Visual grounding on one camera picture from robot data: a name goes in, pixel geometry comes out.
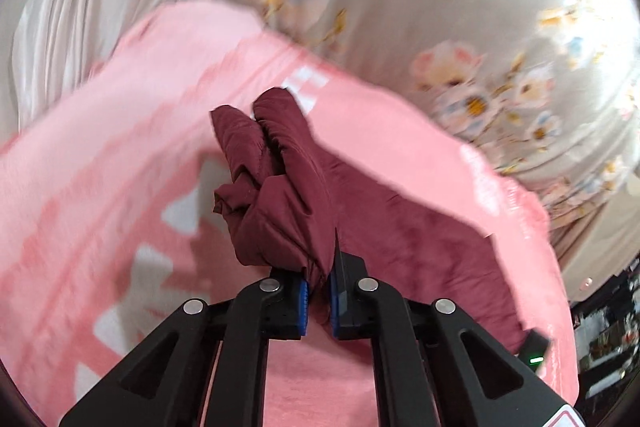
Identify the dark wooden furniture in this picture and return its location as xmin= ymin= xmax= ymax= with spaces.
xmin=570 ymin=257 xmax=640 ymax=403

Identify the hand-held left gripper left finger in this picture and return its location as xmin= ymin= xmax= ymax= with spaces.
xmin=59 ymin=271 xmax=309 ymax=427

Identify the grey floral cloth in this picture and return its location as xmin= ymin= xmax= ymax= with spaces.
xmin=200 ymin=0 xmax=640 ymax=253

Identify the maroon puffer jacket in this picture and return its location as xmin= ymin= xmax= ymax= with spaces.
xmin=210 ymin=87 xmax=538 ymax=355

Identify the pink printed blanket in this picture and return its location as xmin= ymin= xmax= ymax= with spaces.
xmin=0 ymin=0 xmax=581 ymax=427

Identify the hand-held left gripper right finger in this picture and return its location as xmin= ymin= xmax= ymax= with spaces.
xmin=327 ymin=228 xmax=586 ymax=427

